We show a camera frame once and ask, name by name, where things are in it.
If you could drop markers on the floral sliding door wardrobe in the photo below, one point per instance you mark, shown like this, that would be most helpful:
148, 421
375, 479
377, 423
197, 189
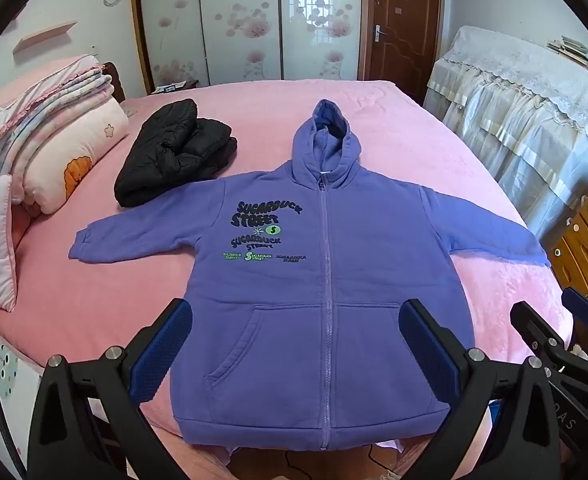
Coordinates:
244, 20

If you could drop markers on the pink bed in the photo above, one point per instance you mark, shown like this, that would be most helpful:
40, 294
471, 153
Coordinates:
399, 125

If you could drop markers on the wooden drawer cabinet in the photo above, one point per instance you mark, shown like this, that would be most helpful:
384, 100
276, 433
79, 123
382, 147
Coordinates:
584, 250

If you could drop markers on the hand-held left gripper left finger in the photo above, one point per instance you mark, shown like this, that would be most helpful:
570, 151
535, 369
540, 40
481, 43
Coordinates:
166, 342

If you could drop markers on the purple zip hoodie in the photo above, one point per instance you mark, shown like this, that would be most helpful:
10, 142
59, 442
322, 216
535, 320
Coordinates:
284, 285

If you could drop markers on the small white boxes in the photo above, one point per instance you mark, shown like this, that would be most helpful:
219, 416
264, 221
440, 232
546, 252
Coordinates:
171, 87

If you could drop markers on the white pillow with pink ruffle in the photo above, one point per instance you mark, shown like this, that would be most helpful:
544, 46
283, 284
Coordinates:
34, 95

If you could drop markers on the cream flower print quilt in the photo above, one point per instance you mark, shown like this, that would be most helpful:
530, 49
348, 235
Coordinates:
64, 160

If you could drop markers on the stack of books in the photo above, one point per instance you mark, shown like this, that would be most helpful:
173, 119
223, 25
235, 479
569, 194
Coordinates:
571, 50

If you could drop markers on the lace covered furniture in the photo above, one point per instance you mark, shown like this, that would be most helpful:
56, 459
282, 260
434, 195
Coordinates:
519, 110

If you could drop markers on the black puffer jacket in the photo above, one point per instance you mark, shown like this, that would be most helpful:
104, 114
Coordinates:
174, 160

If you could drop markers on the dark wooden headboard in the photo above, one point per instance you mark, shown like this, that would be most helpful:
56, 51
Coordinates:
116, 82

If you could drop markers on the striped folded quilt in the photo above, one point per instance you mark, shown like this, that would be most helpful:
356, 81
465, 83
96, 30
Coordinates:
69, 105

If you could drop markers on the pink wall shelf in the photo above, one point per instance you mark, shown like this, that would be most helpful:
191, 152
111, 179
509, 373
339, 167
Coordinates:
46, 36

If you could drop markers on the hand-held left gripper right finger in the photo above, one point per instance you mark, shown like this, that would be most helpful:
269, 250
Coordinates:
426, 347

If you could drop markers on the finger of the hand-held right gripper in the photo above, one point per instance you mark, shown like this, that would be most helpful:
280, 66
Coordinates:
584, 307
536, 325

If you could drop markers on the brown wooden door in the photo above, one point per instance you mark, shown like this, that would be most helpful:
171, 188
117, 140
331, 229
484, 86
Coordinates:
404, 60

